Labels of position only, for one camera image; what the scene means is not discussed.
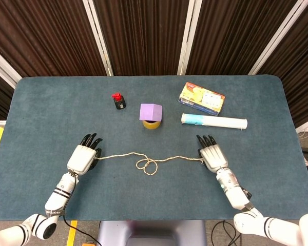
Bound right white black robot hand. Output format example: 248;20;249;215
196;134;229;173

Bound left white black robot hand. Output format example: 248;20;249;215
66;132;104;176

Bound white braided rope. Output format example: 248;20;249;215
95;152;205;176

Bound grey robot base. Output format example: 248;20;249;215
97;219;207;246

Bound white plastic wrap roll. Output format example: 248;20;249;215
181;113;248;131

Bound yellow blue cardboard box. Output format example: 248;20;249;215
178;81;226;116

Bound black ink bottle red cap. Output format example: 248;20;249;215
111;92;127;110

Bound yellow tape roll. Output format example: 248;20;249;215
142;119;162;131

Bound blue grey table cloth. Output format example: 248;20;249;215
0;74;308;221

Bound purple foam cube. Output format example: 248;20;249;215
139;103;163;121

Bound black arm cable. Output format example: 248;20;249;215
62;169;101;244

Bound black floor cables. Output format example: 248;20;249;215
210;219;242;246

